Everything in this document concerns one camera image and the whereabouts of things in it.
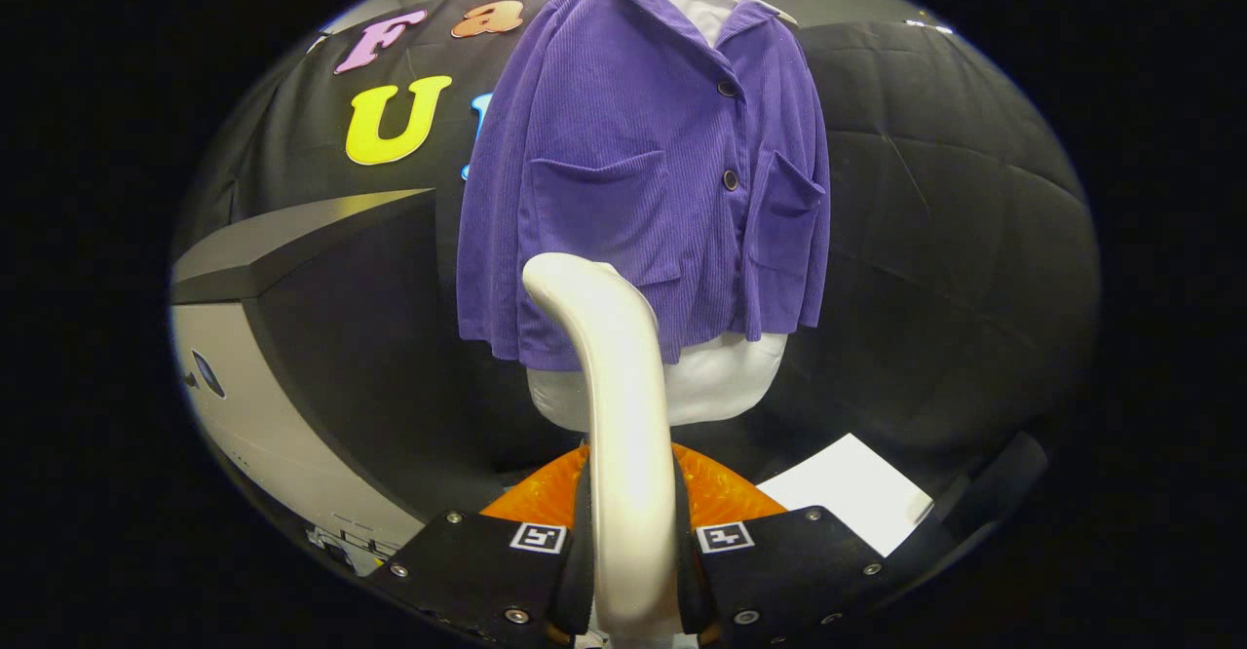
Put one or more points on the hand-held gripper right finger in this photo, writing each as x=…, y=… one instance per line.
x=779, y=571

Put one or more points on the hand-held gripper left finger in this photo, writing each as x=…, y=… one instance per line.
x=487, y=571

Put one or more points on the white garment steamer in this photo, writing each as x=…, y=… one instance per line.
x=623, y=435

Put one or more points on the purple jacket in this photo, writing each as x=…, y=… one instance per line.
x=623, y=142

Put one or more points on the white flat sheet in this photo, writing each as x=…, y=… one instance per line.
x=848, y=493

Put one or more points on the white torso form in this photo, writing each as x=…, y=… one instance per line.
x=721, y=381

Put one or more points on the grey cabinet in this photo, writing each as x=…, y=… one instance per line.
x=253, y=435

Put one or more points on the black backdrop cloth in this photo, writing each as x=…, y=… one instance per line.
x=935, y=240

